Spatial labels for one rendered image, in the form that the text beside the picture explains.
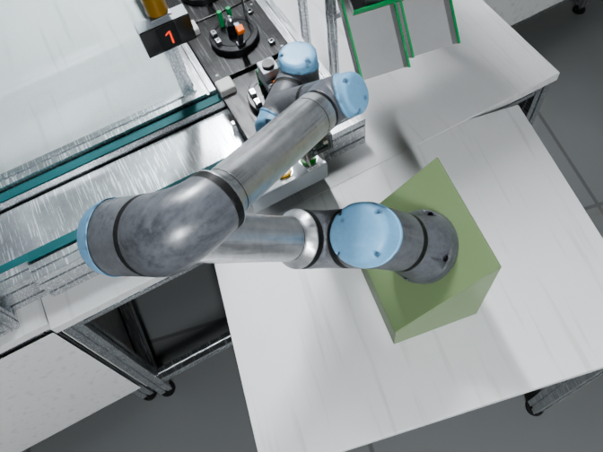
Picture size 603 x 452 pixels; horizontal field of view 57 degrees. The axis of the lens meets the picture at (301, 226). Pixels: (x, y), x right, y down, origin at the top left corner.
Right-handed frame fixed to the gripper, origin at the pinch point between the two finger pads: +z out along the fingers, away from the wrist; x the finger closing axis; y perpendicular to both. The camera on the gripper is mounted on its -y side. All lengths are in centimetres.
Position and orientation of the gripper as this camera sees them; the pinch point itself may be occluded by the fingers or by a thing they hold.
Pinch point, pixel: (308, 154)
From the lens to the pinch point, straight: 137.2
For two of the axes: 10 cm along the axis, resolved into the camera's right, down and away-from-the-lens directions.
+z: 0.9, 4.7, 8.8
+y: 4.6, 7.6, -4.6
